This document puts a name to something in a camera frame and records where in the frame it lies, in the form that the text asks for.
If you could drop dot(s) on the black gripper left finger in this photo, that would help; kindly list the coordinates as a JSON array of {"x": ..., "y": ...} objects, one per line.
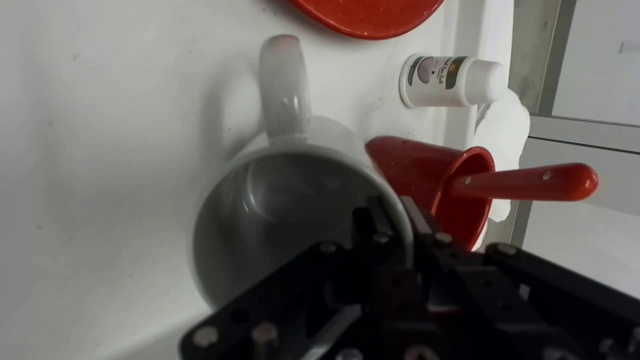
[{"x": 300, "y": 301}]

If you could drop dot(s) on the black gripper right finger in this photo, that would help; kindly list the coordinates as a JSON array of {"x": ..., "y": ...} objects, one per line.
[{"x": 521, "y": 301}]

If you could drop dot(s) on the white ceramic mug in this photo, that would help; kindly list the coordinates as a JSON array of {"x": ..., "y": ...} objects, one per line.
[{"x": 280, "y": 201}]

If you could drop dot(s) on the red mug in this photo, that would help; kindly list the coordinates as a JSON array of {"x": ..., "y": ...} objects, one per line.
[{"x": 412, "y": 167}]

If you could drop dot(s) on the red plastic spoon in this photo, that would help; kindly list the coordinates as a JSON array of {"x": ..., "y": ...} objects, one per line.
[{"x": 533, "y": 183}]

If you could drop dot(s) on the white folded cloth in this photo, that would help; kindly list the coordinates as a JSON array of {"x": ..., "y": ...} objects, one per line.
[{"x": 506, "y": 127}]

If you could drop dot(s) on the small white bottle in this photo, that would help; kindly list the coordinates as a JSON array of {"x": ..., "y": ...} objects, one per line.
[{"x": 453, "y": 80}]

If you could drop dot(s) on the white plastic tray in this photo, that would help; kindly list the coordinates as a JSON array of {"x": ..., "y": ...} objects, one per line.
[{"x": 101, "y": 167}]

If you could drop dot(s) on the small leaning whiteboard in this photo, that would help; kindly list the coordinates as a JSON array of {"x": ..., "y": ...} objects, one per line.
[{"x": 600, "y": 66}]

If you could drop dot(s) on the red plate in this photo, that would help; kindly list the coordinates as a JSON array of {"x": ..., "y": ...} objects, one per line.
[{"x": 367, "y": 16}]

